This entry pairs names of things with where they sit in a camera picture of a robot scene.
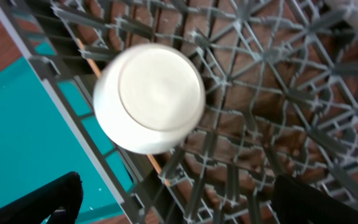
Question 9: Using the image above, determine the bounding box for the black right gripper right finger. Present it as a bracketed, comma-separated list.
[272, 174, 358, 224]

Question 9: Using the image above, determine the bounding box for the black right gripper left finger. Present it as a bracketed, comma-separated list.
[0, 172, 83, 223]

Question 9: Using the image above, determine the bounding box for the cream bowl with food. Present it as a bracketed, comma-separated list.
[93, 44, 206, 154]

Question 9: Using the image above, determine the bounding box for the light wooden chopstick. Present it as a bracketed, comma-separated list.
[76, 38, 162, 174]

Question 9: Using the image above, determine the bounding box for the grey dishwasher rack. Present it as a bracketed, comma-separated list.
[0, 0, 358, 223]

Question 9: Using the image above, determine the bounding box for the teal plastic tray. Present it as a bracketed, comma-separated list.
[0, 58, 122, 223]

